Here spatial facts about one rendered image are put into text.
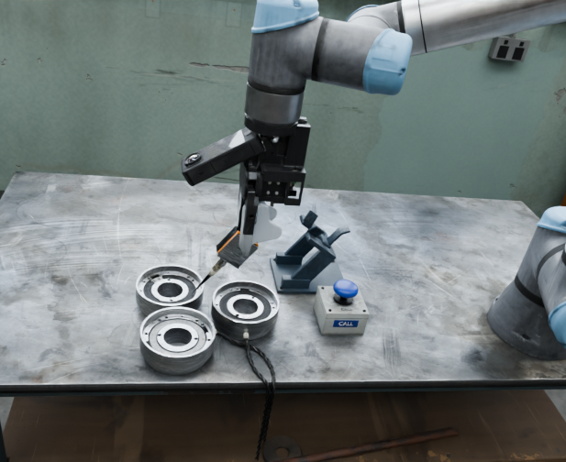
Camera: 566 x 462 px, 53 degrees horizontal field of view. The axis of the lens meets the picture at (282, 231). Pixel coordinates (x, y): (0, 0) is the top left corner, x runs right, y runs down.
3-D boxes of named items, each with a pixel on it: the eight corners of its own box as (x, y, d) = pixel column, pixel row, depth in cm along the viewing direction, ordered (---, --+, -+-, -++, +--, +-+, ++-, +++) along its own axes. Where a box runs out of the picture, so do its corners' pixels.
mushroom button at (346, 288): (331, 316, 90) (337, 291, 87) (326, 301, 93) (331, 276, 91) (355, 317, 91) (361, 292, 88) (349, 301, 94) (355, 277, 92)
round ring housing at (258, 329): (210, 297, 94) (212, 278, 92) (273, 301, 95) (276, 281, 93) (209, 342, 85) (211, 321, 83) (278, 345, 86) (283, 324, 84)
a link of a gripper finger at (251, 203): (254, 239, 79) (260, 181, 75) (243, 239, 79) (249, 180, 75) (250, 225, 83) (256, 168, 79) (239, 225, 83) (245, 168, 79)
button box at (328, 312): (321, 335, 90) (327, 312, 87) (313, 306, 96) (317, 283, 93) (370, 335, 91) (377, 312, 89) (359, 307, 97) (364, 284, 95)
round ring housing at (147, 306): (122, 298, 90) (122, 278, 88) (177, 277, 97) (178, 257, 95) (160, 335, 85) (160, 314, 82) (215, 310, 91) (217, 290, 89)
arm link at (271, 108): (249, 93, 69) (243, 72, 76) (246, 127, 72) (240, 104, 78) (309, 97, 71) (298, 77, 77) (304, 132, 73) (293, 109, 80)
